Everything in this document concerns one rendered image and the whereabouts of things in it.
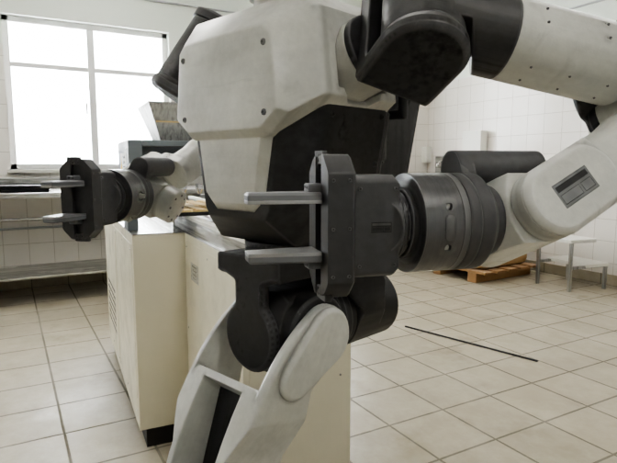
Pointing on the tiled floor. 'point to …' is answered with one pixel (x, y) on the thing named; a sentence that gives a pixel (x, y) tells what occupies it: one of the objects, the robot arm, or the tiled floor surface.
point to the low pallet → (493, 272)
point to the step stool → (573, 261)
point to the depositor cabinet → (149, 320)
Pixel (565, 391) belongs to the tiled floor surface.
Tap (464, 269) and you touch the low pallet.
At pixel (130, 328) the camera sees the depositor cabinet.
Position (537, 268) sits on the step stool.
